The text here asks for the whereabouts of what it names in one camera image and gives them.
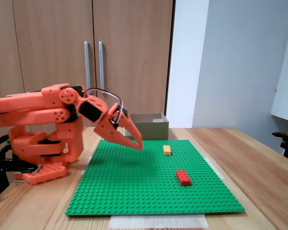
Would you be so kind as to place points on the brown cardboard box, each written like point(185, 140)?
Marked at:
point(153, 129)

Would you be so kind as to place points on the white panel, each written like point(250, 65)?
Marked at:
point(285, 95)

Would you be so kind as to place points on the yellow lego block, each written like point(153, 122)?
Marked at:
point(167, 150)

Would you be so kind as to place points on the wooden cupboard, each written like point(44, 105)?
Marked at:
point(50, 36)

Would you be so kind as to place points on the black table clamp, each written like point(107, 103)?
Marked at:
point(4, 165)

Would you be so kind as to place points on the green lego baseplate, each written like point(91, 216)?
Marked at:
point(139, 187)

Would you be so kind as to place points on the red lego block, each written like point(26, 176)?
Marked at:
point(183, 177)

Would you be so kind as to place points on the wide masking tape strip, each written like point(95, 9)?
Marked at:
point(158, 221)

